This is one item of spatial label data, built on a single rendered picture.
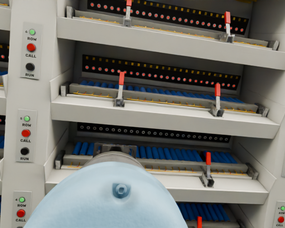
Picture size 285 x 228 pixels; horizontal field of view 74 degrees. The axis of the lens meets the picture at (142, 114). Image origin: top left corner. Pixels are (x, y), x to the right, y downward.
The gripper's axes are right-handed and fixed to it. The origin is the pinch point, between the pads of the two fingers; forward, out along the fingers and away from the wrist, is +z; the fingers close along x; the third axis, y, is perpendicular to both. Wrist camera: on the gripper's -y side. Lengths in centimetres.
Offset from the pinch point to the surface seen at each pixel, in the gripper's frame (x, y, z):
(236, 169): -38.6, 1.3, 10.5
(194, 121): -19.9, 14.1, 0.9
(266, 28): -45, 47, 5
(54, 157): 15.7, 1.8, 8.8
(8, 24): 26.4, 31.4, -2.2
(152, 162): -11.3, 1.9, 9.5
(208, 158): -26.6, 4.7, 5.6
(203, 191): -24.9, -4.1, 4.6
